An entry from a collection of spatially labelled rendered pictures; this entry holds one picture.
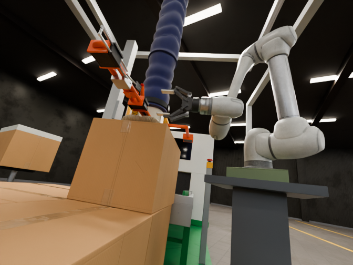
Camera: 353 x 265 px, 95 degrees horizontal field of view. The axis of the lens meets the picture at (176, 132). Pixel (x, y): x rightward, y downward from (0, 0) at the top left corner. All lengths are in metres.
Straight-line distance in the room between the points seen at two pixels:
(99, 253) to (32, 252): 0.09
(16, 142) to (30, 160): 0.21
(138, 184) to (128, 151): 0.16
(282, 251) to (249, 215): 0.18
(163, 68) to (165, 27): 0.38
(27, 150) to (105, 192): 1.49
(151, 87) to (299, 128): 0.89
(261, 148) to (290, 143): 0.14
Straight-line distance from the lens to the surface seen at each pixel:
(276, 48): 1.18
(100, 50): 0.65
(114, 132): 0.86
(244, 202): 0.99
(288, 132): 1.01
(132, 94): 0.84
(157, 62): 1.31
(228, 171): 0.97
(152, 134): 0.78
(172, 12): 1.66
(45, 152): 2.25
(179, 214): 1.39
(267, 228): 0.99
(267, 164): 1.07
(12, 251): 0.36
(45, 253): 0.35
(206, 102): 0.81
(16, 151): 2.18
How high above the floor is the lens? 0.66
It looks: 19 degrees up
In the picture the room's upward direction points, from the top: 9 degrees clockwise
